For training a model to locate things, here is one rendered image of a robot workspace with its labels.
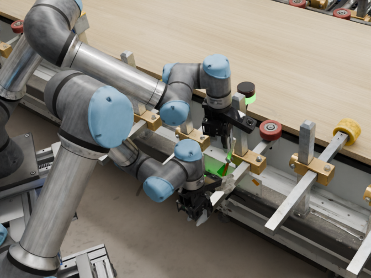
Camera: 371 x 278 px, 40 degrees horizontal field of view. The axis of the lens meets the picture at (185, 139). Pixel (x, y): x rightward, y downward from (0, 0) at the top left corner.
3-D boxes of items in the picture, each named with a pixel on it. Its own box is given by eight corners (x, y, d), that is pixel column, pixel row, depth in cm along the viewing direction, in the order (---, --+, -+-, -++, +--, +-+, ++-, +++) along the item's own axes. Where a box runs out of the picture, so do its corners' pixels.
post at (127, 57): (148, 147, 219) (126, 55, 186) (142, 144, 220) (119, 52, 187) (153, 142, 220) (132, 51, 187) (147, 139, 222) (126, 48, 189)
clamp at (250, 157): (259, 176, 177) (258, 166, 174) (227, 161, 184) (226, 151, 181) (267, 166, 180) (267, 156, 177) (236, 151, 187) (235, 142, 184)
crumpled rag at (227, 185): (227, 197, 167) (227, 192, 165) (211, 188, 170) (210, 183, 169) (242, 180, 171) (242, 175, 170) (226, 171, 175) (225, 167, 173)
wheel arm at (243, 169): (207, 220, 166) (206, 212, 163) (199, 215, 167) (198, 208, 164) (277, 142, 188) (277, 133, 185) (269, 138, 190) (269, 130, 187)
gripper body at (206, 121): (209, 121, 164) (206, 92, 155) (235, 124, 161) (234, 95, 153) (202, 137, 159) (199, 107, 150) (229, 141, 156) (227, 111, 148)
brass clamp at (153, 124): (153, 133, 205) (151, 123, 202) (129, 121, 212) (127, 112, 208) (163, 124, 208) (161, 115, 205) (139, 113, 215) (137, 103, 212)
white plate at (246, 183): (261, 199, 185) (261, 181, 178) (205, 171, 198) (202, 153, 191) (262, 198, 185) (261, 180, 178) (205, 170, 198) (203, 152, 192)
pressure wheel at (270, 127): (274, 159, 185) (274, 136, 178) (255, 150, 190) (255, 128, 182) (285, 145, 190) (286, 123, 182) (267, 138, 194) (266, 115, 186)
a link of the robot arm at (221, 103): (234, 84, 150) (227, 101, 144) (234, 96, 153) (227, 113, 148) (210, 81, 152) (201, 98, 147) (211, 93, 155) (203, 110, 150)
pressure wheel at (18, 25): (19, 38, 270) (11, 20, 262) (33, 36, 269) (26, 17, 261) (16, 47, 264) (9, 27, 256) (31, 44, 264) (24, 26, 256)
